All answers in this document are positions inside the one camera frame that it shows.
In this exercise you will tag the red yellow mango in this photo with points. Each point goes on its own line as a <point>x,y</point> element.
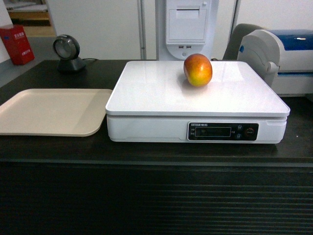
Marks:
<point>198,70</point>

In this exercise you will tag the white checkout scale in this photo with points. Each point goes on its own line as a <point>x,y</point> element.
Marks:
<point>154,102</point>

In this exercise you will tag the beige plastic tray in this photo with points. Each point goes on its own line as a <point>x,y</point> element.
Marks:
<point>54,112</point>

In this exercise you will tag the white receipt printer terminal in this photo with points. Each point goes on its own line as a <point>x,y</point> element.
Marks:
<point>185,27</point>

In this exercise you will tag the black barcode scanner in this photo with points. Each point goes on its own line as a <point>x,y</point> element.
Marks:
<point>68,49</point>

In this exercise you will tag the white vertical pole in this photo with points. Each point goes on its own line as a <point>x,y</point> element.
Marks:
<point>141,25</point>

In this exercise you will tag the white blue label printer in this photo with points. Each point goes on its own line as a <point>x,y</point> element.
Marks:
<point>282,58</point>

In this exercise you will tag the wooden pallet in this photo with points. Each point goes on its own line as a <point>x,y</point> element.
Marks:
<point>33,15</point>

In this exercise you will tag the red box on floor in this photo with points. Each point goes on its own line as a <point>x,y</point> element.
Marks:
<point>16,43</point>

